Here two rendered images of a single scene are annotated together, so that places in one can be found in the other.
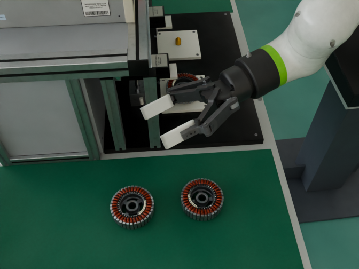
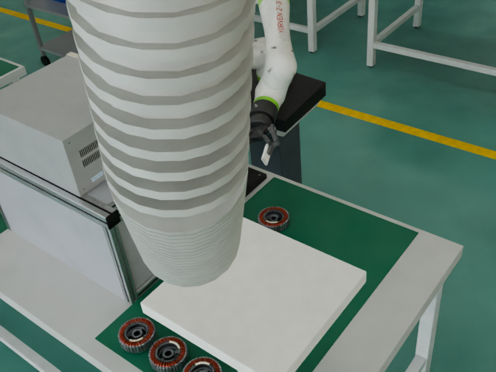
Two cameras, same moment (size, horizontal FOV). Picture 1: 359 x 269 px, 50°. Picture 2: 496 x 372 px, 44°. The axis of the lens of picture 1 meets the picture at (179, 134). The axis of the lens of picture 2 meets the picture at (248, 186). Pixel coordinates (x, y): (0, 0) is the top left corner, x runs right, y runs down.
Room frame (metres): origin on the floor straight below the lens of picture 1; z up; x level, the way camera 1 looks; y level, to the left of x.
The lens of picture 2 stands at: (-0.64, 1.15, 2.22)
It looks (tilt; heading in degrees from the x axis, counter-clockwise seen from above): 38 degrees down; 316
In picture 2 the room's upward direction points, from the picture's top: 6 degrees counter-clockwise
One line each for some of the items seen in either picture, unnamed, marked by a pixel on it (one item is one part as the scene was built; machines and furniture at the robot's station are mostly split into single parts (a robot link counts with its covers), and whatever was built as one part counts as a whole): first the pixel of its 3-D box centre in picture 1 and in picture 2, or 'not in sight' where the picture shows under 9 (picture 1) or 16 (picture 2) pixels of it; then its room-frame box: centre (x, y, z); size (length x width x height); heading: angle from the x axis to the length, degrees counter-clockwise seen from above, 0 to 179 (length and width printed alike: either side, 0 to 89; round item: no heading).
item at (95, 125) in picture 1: (98, 37); not in sight; (0.97, 0.25, 0.92); 0.66 x 0.01 x 0.30; 4
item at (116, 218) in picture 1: (132, 206); not in sight; (0.47, 0.12, 0.77); 0.11 x 0.11 x 0.04
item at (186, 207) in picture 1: (202, 199); (273, 219); (0.49, -0.06, 0.77); 0.11 x 0.11 x 0.04
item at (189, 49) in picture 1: (178, 45); not in sight; (1.11, 0.00, 0.78); 0.15 x 0.15 x 0.01; 4
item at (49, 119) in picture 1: (36, 123); (150, 240); (0.64, 0.37, 0.91); 0.28 x 0.03 x 0.32; 94
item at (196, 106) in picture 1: (184, 93); not in sight; (0.87, -0.01, 0.78); 0.15 x 0.15 x 0.01; 4
